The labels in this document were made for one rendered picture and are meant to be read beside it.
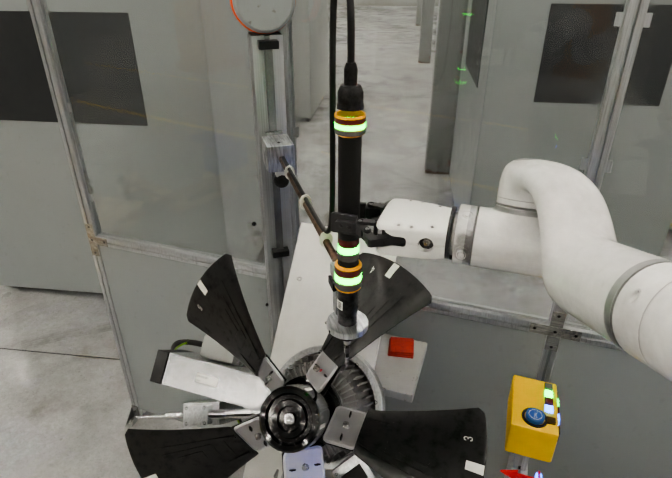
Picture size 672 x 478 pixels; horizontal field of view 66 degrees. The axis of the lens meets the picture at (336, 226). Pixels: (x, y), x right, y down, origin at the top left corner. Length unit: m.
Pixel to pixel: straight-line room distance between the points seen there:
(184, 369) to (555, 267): 0.93
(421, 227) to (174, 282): 1.51
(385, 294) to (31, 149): 2.64
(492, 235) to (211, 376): 0.78
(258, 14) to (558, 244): 0.98
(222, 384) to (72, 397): 1.85
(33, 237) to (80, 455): 1.46
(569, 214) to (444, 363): 1.28
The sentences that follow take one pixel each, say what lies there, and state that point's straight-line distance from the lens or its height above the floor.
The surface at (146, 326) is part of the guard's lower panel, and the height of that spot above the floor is 0.59.
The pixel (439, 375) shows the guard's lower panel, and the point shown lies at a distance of 1.88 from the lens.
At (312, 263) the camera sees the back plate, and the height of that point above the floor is 1.29.
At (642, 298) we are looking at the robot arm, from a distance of 0.48.
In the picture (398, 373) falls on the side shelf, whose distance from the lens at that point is 1.63.
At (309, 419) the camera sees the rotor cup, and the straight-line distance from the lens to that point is 1.02.
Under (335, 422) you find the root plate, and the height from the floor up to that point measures 1.18.
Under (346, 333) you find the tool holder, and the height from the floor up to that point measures 1.44.
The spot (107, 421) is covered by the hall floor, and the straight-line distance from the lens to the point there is 2.85.
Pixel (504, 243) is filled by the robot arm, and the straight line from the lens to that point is 0.71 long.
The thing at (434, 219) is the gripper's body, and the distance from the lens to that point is 0.73.
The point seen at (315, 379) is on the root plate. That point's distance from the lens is 1.06.
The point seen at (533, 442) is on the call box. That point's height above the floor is 1.03.
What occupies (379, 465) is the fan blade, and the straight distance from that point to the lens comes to 1.01.
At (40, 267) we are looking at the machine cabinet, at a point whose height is 0.22.
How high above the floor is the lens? 1.99
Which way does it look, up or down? 28 degrees down
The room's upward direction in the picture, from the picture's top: straight up
